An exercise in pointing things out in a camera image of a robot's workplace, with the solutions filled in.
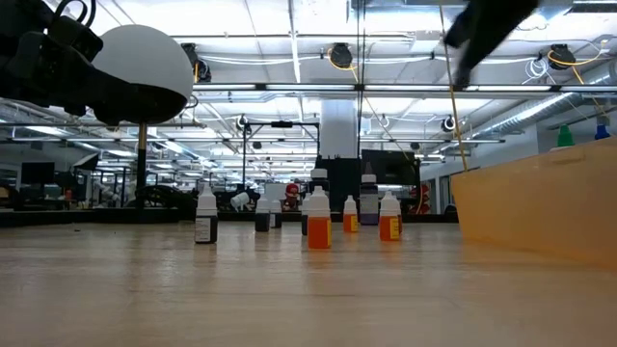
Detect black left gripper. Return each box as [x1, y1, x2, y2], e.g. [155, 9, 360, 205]
[0, 29, 140, 125]

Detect person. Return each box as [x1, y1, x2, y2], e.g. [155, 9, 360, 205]
[283, 182, 301, 212]

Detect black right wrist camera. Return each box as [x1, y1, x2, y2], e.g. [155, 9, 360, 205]
[443, 9, 476, 49]

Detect large green food coloring bottle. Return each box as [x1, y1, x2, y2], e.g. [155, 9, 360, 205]
[549, 124, 579, 151]

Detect large purple food coloring bottle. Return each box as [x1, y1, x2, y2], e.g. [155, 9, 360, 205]
[359, 162, 380, 227]

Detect white coiled ceiling cable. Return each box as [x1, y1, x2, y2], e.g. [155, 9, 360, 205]
[523, 55, 550, 86]

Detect black background station frame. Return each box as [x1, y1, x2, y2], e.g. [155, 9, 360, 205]
[242, 120, 321, 194]

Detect black aluminium table frame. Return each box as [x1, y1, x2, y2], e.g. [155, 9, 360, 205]
[0, 206, 459, 228]

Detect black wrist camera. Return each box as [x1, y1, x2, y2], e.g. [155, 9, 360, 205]
[45, 16, 104, 64]
[443, 9, 476, 49]

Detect red background equipment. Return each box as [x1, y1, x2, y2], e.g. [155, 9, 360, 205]
[415, 182, 432, 216]

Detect yellow hanging cable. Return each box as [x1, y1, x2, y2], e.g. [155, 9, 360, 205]
[326, 46, 416, 165]
[437, 0, 470, 173]
[546, 40, 609, 118]

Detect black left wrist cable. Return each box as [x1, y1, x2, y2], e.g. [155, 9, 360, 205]
[52, 0, 98, 28]

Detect orange translucent plastic tray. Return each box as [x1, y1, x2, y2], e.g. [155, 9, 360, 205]
[450, 137, 617, 271]

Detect white tilted background device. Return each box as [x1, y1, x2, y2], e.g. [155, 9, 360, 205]
[229, 191, 252, 213]

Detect black bottle with white cap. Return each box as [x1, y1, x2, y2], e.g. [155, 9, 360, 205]
[308, 168, 332, 199]

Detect white globe table lamp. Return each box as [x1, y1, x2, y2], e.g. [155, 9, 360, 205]
[90, 23, 197, 216]

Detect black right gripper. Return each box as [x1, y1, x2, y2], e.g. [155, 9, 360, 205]
[456, 0, 539, 89]

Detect white building column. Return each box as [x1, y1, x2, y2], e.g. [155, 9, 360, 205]
[319, 98, 360, 160]

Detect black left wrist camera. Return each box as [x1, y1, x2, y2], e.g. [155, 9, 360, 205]
[45, 16, 104, 64]

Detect black monitor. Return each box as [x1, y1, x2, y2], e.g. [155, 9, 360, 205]
[19, 161, 56, 186]
[361, 148, 419, 187]

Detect white board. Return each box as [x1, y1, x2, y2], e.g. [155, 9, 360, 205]
[263, 182, 303, 212]

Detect black cabinet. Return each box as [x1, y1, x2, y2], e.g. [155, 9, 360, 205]
[314, 156, 363, 214]

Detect small orange food coloring bottle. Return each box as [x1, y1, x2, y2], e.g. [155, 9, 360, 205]
[307, 185, 334, 251]
[342, 194, 360, 234]
[378, 190, 402, 243]

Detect long suspended ceiling light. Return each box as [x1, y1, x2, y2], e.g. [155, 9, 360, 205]
[192, 82, 617, 94]

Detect silver ventilation duct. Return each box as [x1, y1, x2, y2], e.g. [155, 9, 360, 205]
[469, 60, 617, 142]

